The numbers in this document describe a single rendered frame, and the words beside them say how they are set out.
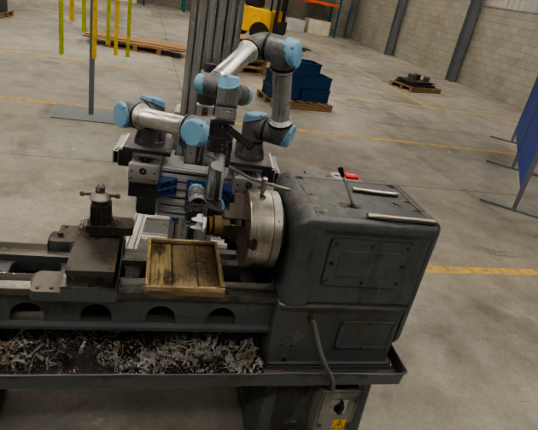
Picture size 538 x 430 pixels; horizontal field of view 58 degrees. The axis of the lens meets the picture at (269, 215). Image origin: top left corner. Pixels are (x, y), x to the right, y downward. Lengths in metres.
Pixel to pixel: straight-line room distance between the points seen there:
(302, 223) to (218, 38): 1.11
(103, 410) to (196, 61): 1.75
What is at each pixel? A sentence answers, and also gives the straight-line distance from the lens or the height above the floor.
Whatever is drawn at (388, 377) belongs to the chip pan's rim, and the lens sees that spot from 2.23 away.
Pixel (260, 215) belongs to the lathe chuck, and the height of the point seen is 1.19.
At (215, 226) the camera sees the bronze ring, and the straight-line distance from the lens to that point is 1.88.
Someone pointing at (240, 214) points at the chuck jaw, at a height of 1.13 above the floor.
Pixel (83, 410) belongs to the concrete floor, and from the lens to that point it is 2.64.
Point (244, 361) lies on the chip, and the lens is 2.08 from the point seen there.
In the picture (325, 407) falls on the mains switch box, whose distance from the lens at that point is 2.31.
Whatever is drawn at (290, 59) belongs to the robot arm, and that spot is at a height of 1.70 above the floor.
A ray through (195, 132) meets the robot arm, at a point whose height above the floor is 1.38.
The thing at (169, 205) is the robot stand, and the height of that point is 0.86.
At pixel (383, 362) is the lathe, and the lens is 2.30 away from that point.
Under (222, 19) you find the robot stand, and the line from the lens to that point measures 2.46.
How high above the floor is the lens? 1.98
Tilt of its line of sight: 26 degrees down
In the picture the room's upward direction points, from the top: 11 degrees clockwise
